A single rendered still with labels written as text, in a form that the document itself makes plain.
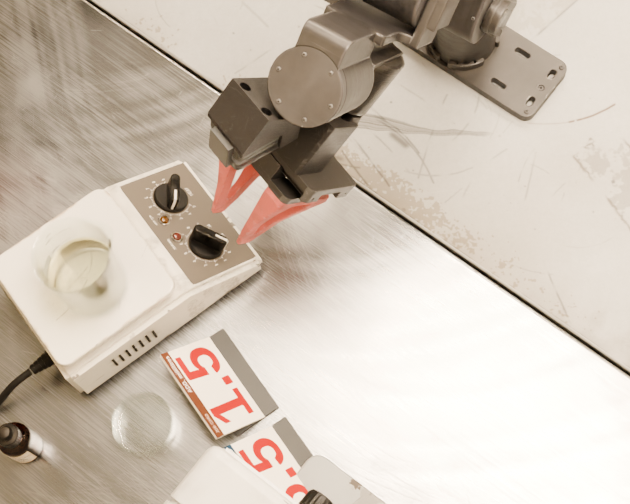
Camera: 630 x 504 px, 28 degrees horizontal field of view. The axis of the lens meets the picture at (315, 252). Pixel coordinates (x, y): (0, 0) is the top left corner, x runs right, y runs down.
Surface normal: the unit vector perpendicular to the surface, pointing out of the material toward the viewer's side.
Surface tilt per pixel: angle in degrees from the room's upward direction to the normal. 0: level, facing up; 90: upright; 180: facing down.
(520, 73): 0
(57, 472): 0
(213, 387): 40
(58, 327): 0
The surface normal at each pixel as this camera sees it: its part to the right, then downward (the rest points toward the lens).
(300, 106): -0.41, 0.29
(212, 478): -0.07, -0.32
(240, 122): -0.56, 0.13
